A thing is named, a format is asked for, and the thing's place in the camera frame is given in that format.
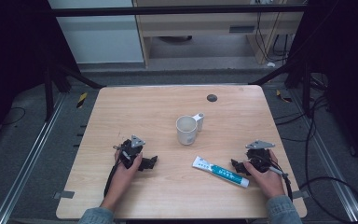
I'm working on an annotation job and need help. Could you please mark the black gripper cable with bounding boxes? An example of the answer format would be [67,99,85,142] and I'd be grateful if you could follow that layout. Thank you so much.
[268,164,295,202]
[103,159,123,199]

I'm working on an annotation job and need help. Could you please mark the aluminium floor rail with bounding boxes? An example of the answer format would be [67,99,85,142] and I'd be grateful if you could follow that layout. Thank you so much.
[0,92,67,224]
[288,89,358,224]

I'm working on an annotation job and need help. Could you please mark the person's right hand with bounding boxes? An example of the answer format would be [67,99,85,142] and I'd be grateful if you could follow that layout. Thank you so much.
[243,149,286,200]

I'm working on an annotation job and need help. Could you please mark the yellow and black tape strip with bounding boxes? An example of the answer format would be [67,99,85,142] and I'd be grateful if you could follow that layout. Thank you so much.
[76,91,89,109]
[275,89,294,104]

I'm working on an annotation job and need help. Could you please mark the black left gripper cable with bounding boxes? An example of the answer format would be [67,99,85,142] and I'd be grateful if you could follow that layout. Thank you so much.
[103,159,123,199]

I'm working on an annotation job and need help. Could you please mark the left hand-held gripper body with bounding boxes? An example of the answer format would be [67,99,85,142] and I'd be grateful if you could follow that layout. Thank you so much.
[117,134,146,170]

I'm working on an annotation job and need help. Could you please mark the black hanging desk cables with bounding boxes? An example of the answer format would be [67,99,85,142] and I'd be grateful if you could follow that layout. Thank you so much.
[254,11,291,63]

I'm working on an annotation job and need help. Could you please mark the grey table bracket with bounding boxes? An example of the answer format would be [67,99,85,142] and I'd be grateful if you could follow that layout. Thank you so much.
[53,190,76,200]
[292,189,310,200]

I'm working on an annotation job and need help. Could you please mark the thin black floor cable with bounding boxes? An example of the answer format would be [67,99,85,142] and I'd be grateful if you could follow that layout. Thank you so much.
[0,106,27,127]

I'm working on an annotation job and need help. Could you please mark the white cabinet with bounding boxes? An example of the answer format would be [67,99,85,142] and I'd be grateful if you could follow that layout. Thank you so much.
[48,0,145,65]

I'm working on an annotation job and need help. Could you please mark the light wooden desk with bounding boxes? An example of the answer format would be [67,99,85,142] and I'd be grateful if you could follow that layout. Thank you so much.
[132,0,306,68]

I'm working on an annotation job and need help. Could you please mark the white and teal toothpaste tube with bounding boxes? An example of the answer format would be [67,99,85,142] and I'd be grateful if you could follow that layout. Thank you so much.
[192,155,250,189]

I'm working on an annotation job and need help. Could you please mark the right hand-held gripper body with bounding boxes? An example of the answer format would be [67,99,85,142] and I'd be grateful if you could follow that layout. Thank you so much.
[245,139,276,174]

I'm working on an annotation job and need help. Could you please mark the black looped floor cable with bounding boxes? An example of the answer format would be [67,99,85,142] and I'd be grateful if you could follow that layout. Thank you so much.
[273,92,358,224]

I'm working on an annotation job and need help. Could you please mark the black horizontal frame bar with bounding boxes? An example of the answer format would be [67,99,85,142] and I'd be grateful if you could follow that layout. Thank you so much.
[50,4,309,18]

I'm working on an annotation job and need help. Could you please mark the black metal stand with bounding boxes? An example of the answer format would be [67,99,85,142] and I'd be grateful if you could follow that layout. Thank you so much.
[42,60,107,123]
[247,57,313,119]

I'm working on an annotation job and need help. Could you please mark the white cup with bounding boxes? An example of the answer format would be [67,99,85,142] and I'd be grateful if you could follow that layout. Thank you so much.
[175,112,205,147]

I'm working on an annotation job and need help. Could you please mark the person's left hand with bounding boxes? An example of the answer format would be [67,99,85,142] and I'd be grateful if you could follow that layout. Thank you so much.
[107,151,144,201]

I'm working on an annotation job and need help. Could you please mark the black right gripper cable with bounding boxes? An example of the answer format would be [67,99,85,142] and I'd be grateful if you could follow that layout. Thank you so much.
[268,164,295,202]

